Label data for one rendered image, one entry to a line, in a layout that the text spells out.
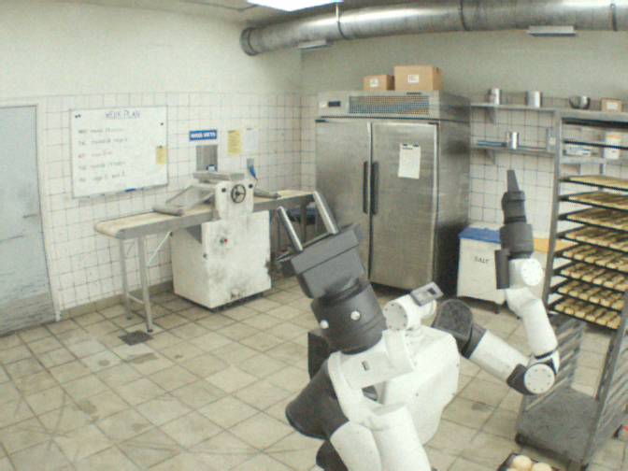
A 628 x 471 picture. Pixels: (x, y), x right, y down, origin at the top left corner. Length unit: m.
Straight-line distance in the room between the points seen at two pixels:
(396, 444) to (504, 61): 4.64
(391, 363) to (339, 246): 0.18
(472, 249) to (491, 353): 3.40
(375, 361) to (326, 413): 0.22
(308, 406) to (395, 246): 3.81
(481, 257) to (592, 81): 2.08
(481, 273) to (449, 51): 2.38
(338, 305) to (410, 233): 3.91
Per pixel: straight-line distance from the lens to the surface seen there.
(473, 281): 4.64
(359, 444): 0.83
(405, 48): 5.59
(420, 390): 0.98
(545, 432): 2.75
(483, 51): 5.18
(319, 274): 0.64
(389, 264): 4.72
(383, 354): 0.67
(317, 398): 0.89
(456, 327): 1.18
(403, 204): 4.53
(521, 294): 1.24
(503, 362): 1.21
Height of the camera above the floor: 1.68
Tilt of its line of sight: 13 degrees down
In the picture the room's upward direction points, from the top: straight up
